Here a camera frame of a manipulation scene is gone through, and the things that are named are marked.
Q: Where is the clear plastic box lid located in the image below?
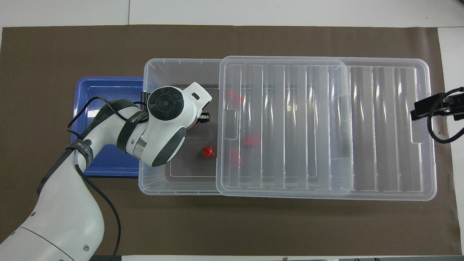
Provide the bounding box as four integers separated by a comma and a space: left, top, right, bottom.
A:
216, 55, 438, 201

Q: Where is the clear plastic storage box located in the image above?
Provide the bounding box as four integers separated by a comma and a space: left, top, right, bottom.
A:
138, 58, 354, 196

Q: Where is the blue plastic tray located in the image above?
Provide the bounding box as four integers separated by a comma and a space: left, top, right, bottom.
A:
75, 76, 146, 177

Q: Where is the black cable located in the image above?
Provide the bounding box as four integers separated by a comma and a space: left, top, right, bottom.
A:
66, 92, 150, 261
427, 87, 464, 144

